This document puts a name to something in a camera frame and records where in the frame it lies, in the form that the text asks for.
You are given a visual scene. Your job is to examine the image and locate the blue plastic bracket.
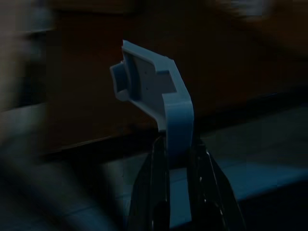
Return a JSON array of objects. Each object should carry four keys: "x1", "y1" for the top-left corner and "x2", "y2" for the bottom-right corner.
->
[{"x1": 110, "y1": 39, "x2": 195, "y2": 169}]

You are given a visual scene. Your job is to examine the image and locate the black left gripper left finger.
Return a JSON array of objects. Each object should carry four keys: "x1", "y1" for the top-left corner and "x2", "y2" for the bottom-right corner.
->
[{"x1": 127, "y1": 137, "x2": 170, "y2": 231}]

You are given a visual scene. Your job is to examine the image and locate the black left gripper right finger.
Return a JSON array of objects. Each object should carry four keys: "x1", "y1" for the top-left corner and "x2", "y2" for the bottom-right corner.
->
[{"x1": 189, "y1": 141, "x2": 246, "y2": 231}]

